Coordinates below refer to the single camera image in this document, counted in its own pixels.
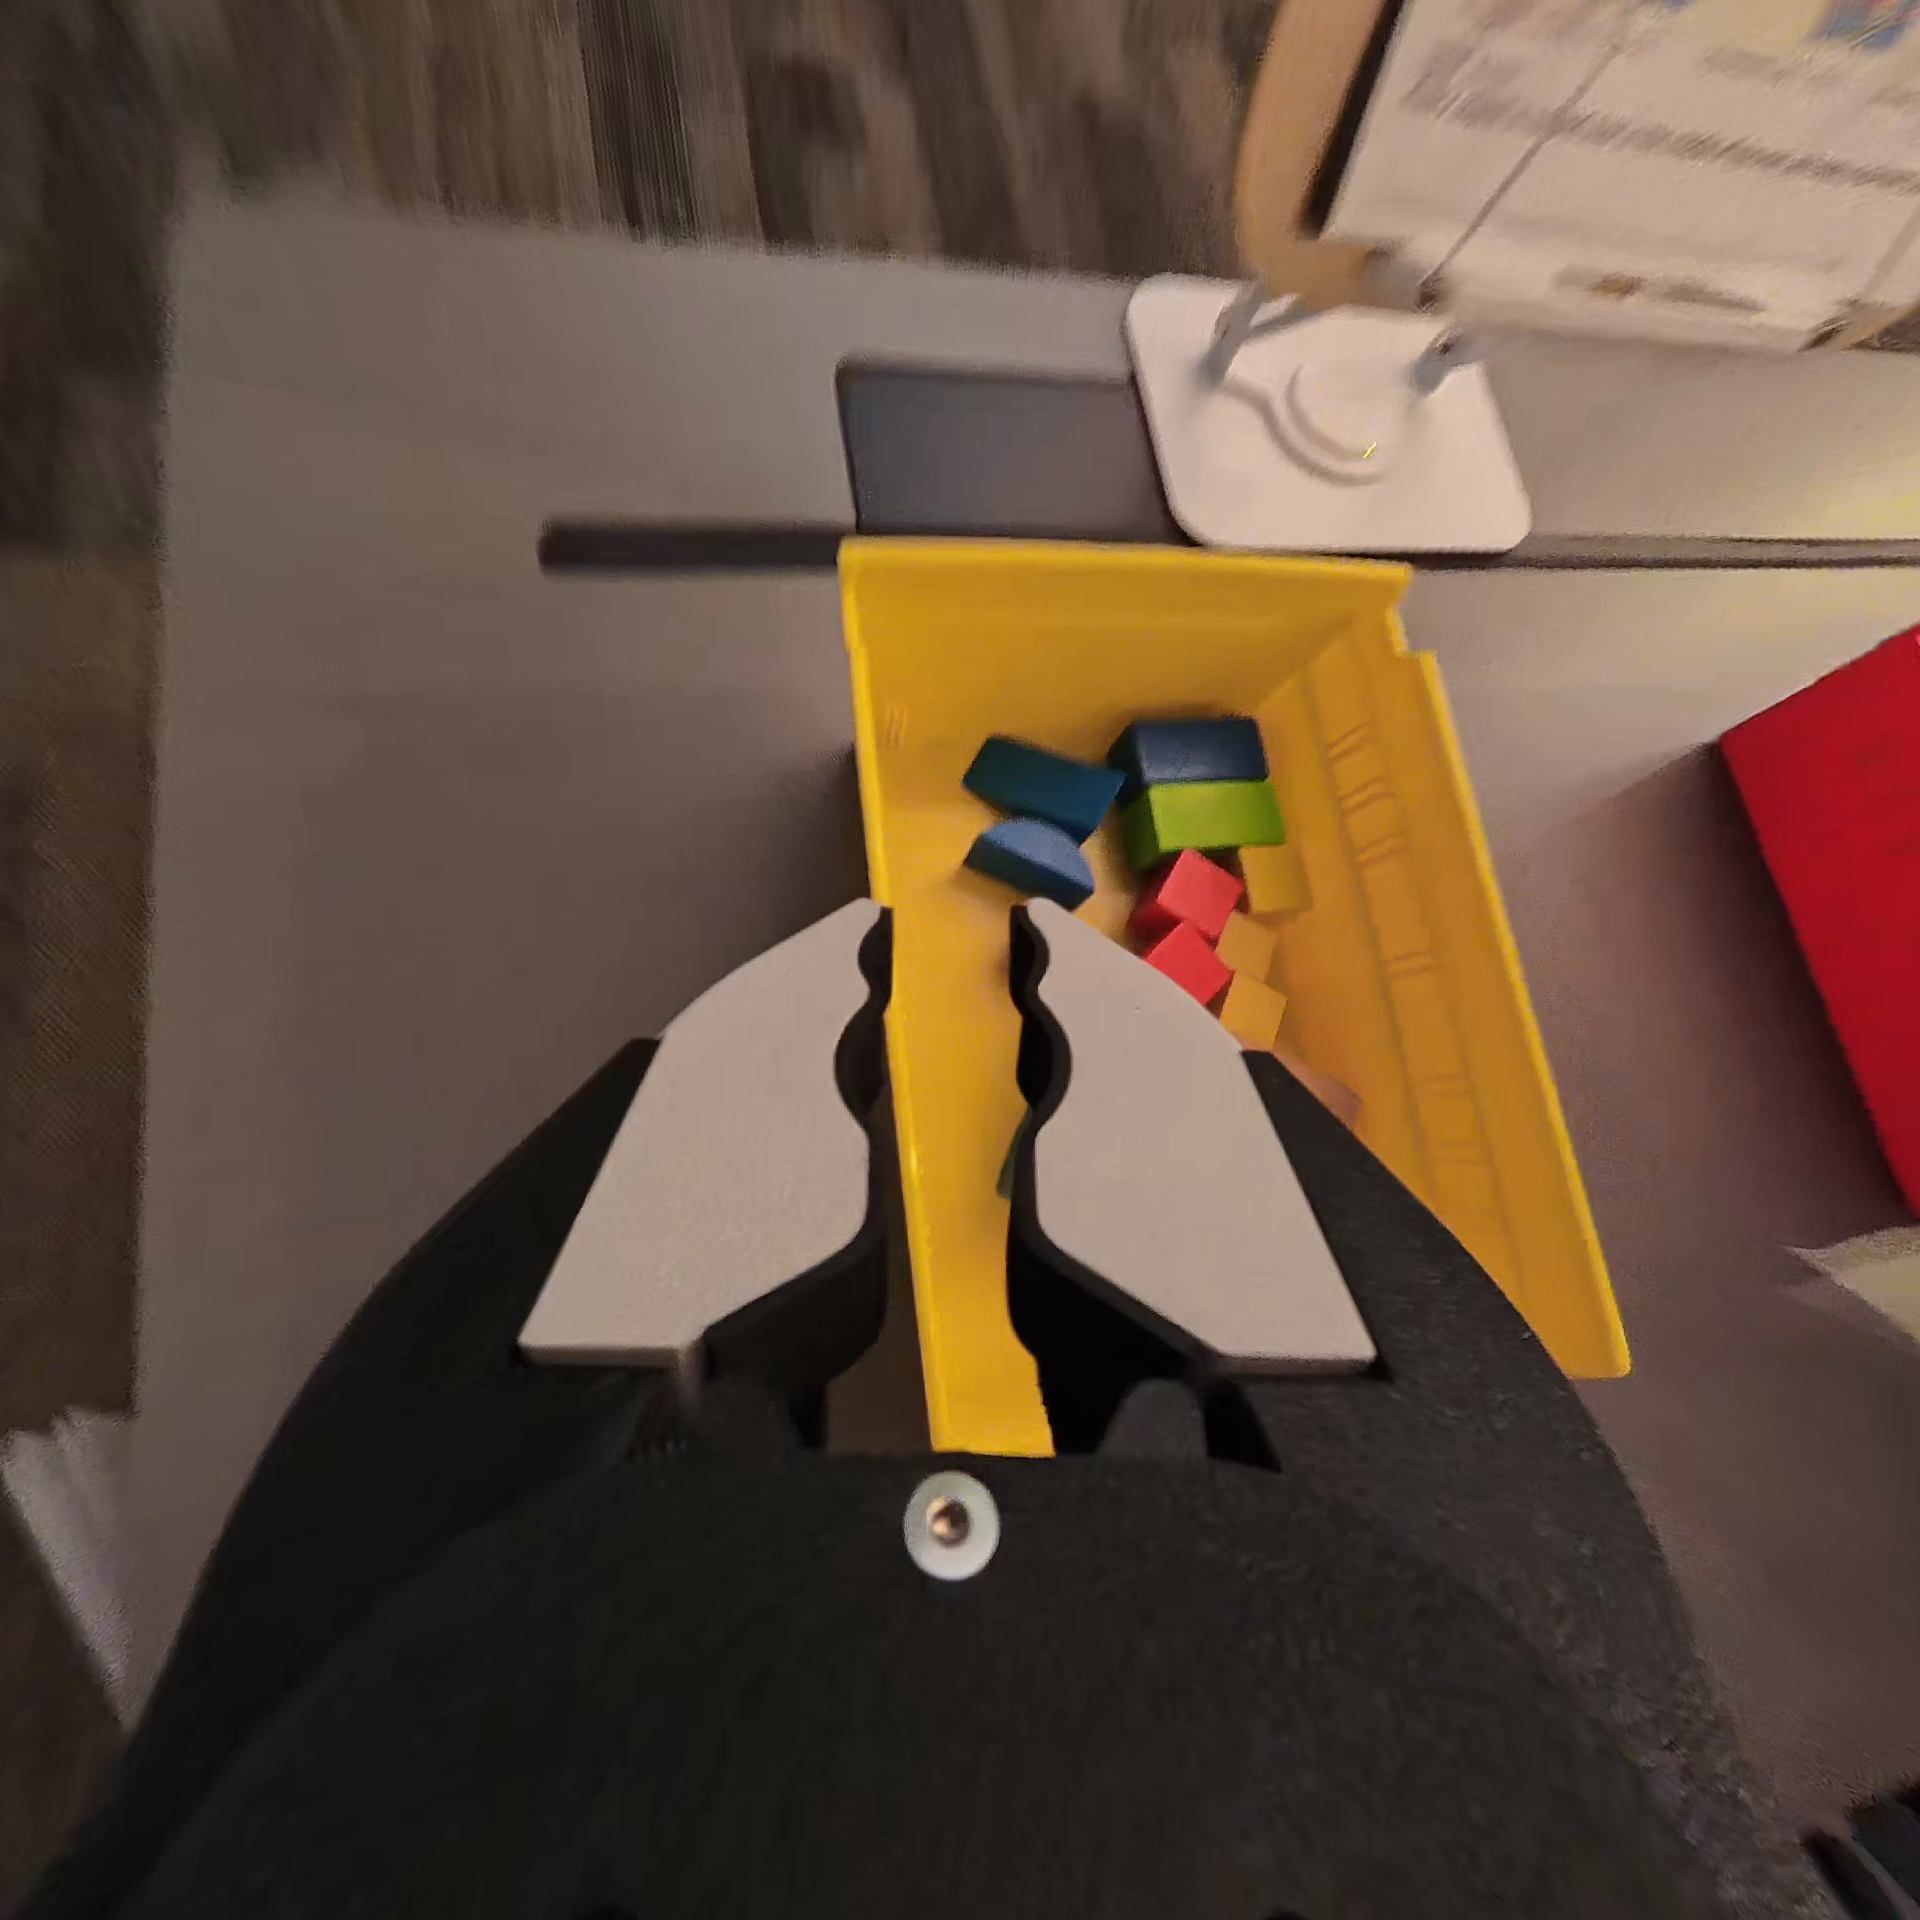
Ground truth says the wooden framed instruction sign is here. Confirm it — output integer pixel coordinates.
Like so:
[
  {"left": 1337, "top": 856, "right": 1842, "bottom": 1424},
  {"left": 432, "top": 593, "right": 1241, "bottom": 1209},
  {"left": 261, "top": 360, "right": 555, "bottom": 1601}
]
[{"left": 1232, "top": 0, "right": 1920, "bottom": 356}]

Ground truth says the yellow plastic bin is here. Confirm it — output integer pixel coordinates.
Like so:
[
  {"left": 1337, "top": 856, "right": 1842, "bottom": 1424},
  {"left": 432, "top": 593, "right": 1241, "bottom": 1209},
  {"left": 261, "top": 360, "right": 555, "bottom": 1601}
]
[{"left": 836, "top": 538, "right": 1632, "bottom": 1457}]

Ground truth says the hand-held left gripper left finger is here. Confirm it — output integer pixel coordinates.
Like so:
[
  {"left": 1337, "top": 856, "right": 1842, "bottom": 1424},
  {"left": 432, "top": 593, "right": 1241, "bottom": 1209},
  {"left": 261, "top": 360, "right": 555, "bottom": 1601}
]
[{"left": 516, "top": 897, "right": 899, "bottom": 1452}]

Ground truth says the red plastic bin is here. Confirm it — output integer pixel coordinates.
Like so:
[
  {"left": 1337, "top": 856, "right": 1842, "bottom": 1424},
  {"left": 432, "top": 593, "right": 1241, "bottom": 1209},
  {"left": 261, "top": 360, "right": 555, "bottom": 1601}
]
[{"left": 1718, "top": 630, "right": 1920, "bottom": 1221}]

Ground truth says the red wooden cube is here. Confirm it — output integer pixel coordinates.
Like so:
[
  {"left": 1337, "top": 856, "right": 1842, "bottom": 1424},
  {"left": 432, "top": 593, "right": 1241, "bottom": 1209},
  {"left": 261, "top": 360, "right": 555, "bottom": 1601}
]
[
  {"left": 1128, "top": 848, "right": 1249, "bottom": 942},
  {"left": 1138, "top": 918, "right": 1236, "bottom": 1007}
]

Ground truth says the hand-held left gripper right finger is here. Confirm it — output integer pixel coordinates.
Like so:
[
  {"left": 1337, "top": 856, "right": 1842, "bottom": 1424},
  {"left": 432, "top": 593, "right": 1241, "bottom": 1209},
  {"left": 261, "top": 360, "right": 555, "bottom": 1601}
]
[{"left": 1003, "top": 900, "right": 1381, "bottom": 1455}]

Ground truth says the dark blue wooden block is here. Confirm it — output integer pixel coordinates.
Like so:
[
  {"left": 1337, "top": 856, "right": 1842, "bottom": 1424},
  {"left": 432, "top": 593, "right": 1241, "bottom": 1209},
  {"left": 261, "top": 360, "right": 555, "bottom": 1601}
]
[{"left": 1105, "top": 714, "right": 1270, "bottom": 807}]

